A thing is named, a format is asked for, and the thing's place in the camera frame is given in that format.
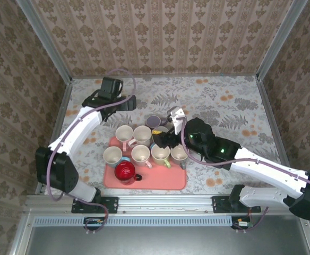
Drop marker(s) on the yellow-green mug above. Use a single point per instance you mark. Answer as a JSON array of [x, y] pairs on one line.
[[159, 154]]

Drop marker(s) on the grey mug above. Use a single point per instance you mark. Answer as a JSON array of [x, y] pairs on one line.
[[178, 154]]

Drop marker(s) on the cream white mug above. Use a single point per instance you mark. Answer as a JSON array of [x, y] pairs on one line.
[[142, 134]]

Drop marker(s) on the salmon pink mug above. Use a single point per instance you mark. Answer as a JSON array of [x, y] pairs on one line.
[[140, 154]]

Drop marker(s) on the pale pink mug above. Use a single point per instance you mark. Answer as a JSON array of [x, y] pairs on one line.
[[123, 132]]

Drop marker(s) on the red mug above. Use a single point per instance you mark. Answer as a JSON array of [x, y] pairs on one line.
[[124, 171]]

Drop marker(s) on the light blue mug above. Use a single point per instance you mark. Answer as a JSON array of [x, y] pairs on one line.
[[112, 155]]

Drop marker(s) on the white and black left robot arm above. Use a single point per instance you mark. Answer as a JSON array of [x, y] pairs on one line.
[[75, 130]]

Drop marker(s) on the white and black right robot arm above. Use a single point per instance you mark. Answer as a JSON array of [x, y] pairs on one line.
[[263, 170]]

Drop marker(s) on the purple mug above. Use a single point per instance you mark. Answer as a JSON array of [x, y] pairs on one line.
[[153, 120]]

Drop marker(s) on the salmon pink rubber mat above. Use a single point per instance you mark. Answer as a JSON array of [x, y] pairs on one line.
[[157, 180]]

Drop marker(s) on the floral tablecloth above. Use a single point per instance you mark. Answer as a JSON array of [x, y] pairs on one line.
[[197, 90]]

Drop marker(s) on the small circuit board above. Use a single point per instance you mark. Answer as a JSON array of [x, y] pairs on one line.
[[94, 221], [241, 223]]

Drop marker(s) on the aluminium side rail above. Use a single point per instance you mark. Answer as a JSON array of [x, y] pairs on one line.
[[263, 93], [62, 111]]

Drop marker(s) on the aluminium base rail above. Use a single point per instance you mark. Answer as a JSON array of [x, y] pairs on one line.
[[165, 204]]

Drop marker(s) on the aluminium frame post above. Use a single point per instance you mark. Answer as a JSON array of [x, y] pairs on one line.
[[279, 40], [48, 45]]

